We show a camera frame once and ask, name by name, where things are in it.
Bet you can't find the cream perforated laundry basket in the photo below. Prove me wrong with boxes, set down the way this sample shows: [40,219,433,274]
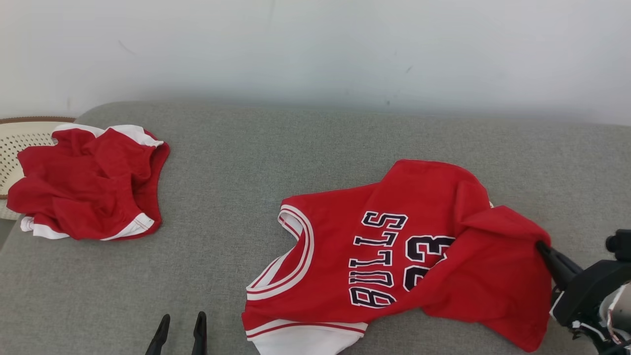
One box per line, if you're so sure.
[0,116,77,220]

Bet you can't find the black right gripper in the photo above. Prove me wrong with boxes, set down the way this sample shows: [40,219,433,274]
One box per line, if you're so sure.
[536,240,631,326]

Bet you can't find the red Bulls basketball jersey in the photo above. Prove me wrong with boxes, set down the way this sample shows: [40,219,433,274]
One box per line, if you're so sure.
[242,159,553,355]

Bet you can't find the red shorts with white trim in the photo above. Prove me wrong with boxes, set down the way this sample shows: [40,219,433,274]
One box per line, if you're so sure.
[6,124,171,241]

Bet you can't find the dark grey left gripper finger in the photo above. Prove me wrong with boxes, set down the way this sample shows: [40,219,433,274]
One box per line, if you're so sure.
[145,314,171,355]
[191,311,208,355]

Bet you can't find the grey fabric sofa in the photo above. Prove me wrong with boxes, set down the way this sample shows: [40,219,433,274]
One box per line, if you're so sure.
[0,101,631,355]

